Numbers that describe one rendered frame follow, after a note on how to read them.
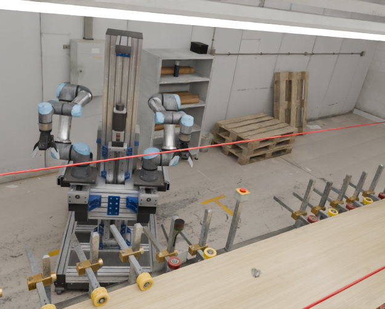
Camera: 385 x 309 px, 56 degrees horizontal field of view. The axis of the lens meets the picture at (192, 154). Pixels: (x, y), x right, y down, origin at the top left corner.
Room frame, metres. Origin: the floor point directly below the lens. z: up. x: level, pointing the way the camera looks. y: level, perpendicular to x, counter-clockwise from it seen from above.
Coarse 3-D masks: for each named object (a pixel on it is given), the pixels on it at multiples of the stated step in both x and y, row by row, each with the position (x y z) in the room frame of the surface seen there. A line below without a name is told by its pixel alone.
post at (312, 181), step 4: (312, 180) 2.50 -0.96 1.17; (308, 184) 2.52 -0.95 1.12; (312, 184) 2.50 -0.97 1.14; (308, 188) 2.51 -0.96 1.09; (312, 188) 2.51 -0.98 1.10; (308, 192) 2.50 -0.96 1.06; (304, 196) 2.52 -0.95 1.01; (308, 196) 2.50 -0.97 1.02; (304, 200) 2.51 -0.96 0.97; (308, 200) 2.51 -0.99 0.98; (304, 204) 2.50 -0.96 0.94; (300, 208) 2.52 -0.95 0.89; (304, 208) 2.50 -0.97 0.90; (296, 220) 2.52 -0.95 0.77; (300, 220) 2.50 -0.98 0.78; (296, 224) 2.51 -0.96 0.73
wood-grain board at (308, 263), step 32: (320, 224) 2.31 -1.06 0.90; (352, 224) 2.39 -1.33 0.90; (384, 224) 2.47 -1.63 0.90; (224, 256) 1.78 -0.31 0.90; (256, 256) 1.83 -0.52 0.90; (288, 256) 1.88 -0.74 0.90; (320, 256) 1.94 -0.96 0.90; (352, 256) 1.99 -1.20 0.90; (384, 256) 2.05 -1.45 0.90; (128, 288) 1.40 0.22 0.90; (160, 288) 1.44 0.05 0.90; (192, 288) 1.48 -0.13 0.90; (224, 288) 1.52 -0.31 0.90; (256, 288) 1.56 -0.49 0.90; (288, 288) 1.60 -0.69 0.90; (320, 288) 1.64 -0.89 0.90; (352, 288) 1.69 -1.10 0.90; (384, 288) 1.73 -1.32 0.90
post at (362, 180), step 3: (363, 171) 2.97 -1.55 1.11; (366, 171) 2.96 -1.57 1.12; (363, 174) 2.96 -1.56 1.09; (366, 174) 2.95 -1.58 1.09; (360, 177) 2.96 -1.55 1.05; (363, 177) 2.95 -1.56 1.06; (360, 180) 2.96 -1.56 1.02; (363, 180) 2.94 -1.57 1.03; (360, 183) 2.95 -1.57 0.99; (363, 183) 2.96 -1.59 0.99; (357, 186) 2.96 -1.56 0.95; (360, 186) 2.94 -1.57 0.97; (357, 189) 2.95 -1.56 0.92; (360, 189) 2.96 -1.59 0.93; (354, 192) 2.97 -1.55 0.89; (357, 192) 2.94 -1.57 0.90; (354, 195) 2.96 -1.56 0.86; (357, 195) 2.95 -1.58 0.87
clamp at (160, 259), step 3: (162, 252) 1.76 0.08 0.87; (165, 252) 1.76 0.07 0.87; (168, 252) 1.77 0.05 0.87; (174, 252) 1.77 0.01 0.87; (177, 252) 1.79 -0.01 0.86; (156, 255) 1.74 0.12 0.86; (162, 255) 1.73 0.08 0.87; (165, 255) 1.73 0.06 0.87; (168, 255) 1.74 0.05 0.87; (171, 255) 1.76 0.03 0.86; (174, 255) 1.77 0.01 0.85; (177, 255) 1.79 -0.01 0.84; (156, 258) 1.73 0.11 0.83; (159, 258) 1.71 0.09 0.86; (162, 258) 1.72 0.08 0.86; (159, 261) 1.71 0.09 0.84; (162, 261) 1.72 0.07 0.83
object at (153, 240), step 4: (144, 228) 1.97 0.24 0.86; (144, 232) 1.96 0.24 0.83; (148, 232) 1.93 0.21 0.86; (148, 236) 1.91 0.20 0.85; (152, 236) 1.90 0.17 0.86; (152, 240) 1.86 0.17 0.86; (156, 240) 1.87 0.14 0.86; (156, 244) 1.83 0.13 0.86; (156, 248) 1.81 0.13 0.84; (160, 248) 1.80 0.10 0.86; (168, 256) 1.74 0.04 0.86; (164, 260) 1.72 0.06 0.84; (168, 260) 1.71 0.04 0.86
